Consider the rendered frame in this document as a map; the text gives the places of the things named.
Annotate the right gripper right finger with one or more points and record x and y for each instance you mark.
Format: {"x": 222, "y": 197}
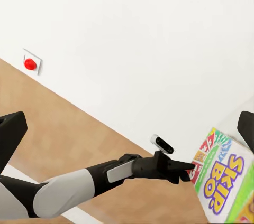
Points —
{"x": 246, "y": 127}

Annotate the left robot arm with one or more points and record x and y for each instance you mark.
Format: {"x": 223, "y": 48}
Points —
{"x": 21, "y": 199}

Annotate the electric switch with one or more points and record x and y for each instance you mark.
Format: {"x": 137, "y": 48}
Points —
{"x": 30, "y": 62}

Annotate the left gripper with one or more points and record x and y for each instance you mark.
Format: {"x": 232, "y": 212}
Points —
{"x": 155, "y": 168}

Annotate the board game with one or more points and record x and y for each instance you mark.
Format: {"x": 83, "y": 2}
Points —
{"x": 223, "y": 177}

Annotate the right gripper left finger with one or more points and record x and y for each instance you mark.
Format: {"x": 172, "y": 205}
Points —
{"x": 12, "y": 129}

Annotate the desk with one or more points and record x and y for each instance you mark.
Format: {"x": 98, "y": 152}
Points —
{"x": 229, "y": 124}

